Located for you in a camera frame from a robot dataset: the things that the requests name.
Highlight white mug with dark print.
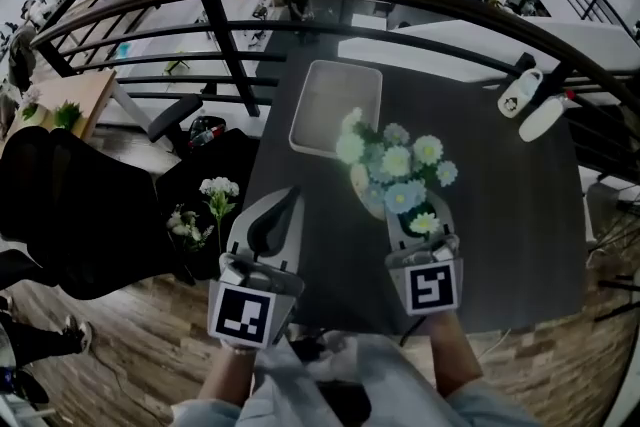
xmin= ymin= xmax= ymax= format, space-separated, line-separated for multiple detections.
xmin=496 ymin=67 xmax=545 ymax=119

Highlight plain white cup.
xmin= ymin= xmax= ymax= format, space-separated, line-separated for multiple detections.
xmin=518 ymin=95 xmax=564 ymax=144

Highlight white and blue artificial flowers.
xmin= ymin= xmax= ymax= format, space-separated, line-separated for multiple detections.
xmin=334 ymin=107 xmax=460 ymax=236

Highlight red and white bottle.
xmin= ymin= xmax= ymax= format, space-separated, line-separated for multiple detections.
xmin=188 ymin=124 xmax=226 ymax=149

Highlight light wooden desk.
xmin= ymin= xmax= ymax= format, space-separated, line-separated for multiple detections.
xmin=7 ymin=69 xmax=119 ymax=144

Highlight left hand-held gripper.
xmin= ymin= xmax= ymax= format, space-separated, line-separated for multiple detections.
xmin=207 ymin=185 xmax=307 ymax=350

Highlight person's light blue shirt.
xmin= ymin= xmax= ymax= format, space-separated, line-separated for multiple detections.
xmin=169 ymin=329 xmax=546 ymax=427

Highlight person's right forearm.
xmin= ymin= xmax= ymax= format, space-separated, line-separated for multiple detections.
xmin=427 ymin=312 xmax=484 ymax=399

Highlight small white potted flower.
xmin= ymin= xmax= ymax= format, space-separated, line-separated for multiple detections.
xmin=17 ymin=87 xmax=49 ymax=126

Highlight large white artificial flower stem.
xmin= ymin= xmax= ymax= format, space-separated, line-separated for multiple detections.
xmin=198 ymin=176 xmax=241 ymax=256

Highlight small white artificial flower bunch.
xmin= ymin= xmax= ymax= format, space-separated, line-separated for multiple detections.
xmin=166 ymin=204 xmax=216 ymax=252

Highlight white rectangular tray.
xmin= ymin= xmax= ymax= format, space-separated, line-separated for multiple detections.
xmin=288 ymin=59 xmax=385 ymax=160

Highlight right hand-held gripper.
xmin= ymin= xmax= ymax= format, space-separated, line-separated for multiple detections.
xmin=383 ymin=188 xmax=465 ymax=318

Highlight small green potted plant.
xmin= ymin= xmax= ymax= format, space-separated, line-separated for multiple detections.
xmin=52 ymin=99 xmax=84 ymax=131

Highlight person's left forearm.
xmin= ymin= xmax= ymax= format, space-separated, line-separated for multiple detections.
xmin=197 ymin=344 xmax=256 ymax=411

